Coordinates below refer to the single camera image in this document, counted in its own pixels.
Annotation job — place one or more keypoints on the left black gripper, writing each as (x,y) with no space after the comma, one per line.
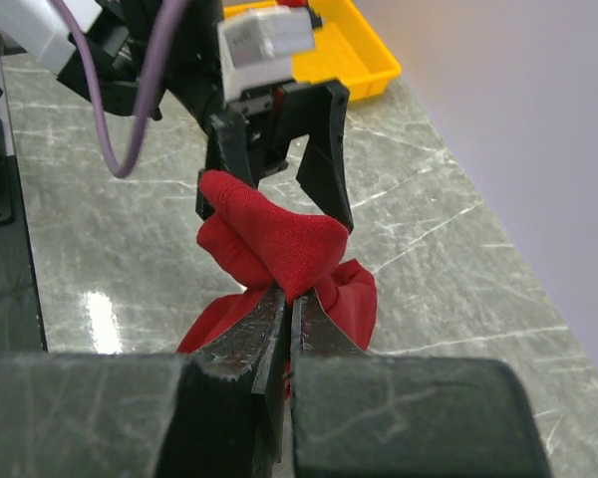
(193,76)

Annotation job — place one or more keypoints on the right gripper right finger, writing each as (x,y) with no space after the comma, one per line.
(360,415)

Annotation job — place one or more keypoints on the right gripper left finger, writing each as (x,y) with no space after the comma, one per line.
(217,412)

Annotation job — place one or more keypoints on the yellow plastic tray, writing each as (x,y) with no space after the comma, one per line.
(346,48)

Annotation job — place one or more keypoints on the red t shirt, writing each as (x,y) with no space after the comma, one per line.
(260,244)

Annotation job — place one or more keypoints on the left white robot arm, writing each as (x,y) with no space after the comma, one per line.
(114,54)

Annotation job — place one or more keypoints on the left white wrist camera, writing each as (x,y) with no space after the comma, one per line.
(256,47)

